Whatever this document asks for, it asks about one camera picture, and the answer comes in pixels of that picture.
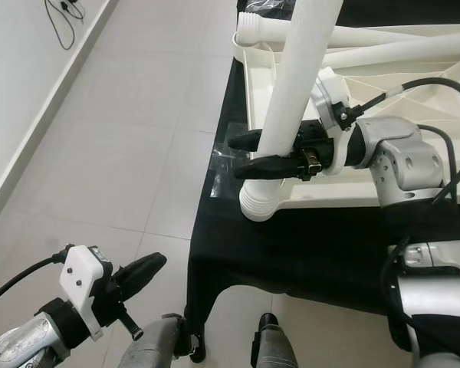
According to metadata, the white plastic table top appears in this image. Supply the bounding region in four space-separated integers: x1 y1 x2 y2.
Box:
234 31 460 209

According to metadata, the black tablecloth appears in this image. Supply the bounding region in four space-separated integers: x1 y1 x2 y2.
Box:
184 0 460 361

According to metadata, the black wall cable bundle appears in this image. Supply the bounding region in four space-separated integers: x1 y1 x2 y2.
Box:
44 0 87 51

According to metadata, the grey robot right leg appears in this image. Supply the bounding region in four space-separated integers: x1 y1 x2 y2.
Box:
249 313 300 368

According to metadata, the grey robot left leg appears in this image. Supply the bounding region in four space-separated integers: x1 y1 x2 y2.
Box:
117 310 208 368

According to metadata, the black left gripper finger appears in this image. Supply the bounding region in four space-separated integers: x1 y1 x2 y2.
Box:
119 258 169 301
113 253 165 286

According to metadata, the grey robot leg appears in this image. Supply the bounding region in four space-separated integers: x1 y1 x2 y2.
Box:
117 310 208 368
249 313 300 368

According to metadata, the white plastic table leg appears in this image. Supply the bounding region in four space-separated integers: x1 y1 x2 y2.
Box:
234 11 460 48
239 0 344 223
261 34 460 74

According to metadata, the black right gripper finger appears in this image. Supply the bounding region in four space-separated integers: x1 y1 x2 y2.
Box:
234 153 312 182
228 129 271 153

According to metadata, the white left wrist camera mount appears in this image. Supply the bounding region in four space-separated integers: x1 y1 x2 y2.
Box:
60 245 114 342

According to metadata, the clear plastic bag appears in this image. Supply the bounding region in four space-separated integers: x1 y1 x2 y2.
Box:
241 0 292 15

